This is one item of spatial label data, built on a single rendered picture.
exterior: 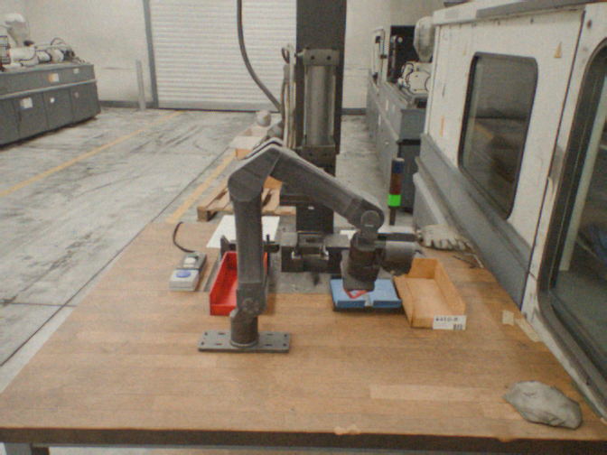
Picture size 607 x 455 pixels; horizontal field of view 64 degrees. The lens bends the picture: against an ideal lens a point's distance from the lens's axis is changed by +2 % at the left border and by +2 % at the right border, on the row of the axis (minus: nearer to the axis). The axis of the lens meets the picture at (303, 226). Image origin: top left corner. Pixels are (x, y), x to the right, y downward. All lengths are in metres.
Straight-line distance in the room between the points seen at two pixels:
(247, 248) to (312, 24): 0.65
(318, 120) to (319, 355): 0.59
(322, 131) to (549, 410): 0.80
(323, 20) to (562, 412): 1.03
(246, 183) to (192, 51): 10.01
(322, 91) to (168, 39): 9.81
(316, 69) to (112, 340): 0.81
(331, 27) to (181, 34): 9.65
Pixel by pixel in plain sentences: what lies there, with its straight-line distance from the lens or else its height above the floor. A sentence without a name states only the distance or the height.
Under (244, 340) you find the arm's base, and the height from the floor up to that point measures 0.93.
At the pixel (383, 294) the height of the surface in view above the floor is 0.92.
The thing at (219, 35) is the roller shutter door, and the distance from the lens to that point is 10.73.
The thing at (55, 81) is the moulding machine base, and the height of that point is 0.77.
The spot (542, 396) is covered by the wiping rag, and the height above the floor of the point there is 0.92.
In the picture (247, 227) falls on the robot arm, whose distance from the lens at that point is 0.96.
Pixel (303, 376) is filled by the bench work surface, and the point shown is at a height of 0.90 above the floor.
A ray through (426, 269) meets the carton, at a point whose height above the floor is 0.93.
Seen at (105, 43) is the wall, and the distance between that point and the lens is 11.58.
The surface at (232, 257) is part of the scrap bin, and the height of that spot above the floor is 0.94.
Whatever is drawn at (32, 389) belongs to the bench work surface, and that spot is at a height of 0.90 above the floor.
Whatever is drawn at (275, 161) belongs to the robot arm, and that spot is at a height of 1.33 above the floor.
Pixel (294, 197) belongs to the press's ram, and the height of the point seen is 1.13.
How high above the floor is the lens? 1.54
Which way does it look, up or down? 21 degrees down
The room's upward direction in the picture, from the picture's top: 1 degrees clockwise
